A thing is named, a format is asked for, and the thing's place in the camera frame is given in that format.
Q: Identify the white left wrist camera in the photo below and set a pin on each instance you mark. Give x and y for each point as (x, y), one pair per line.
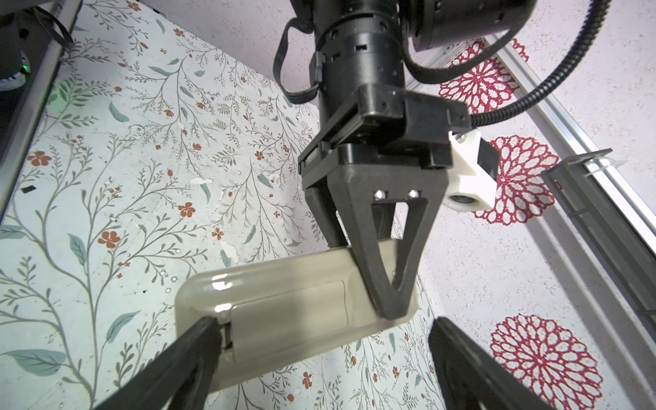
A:
(473, 177)

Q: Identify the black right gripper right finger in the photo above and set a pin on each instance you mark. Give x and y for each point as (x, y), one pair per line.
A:
(471, 379)

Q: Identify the grey slotted wall shelf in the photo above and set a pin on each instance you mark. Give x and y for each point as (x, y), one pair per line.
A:
(614, 241)

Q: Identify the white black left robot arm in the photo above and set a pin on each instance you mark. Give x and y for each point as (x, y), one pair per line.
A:
(362, 43)

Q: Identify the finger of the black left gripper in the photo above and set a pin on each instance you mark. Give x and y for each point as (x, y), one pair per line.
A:
(366, 197)
(325, 213)

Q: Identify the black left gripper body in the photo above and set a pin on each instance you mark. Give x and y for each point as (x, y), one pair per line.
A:
(385, 125)

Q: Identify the white universal AC remote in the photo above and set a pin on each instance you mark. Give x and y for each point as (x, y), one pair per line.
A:
(279, 312)

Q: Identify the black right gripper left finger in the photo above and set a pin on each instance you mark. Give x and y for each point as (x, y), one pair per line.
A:
(179, 378)

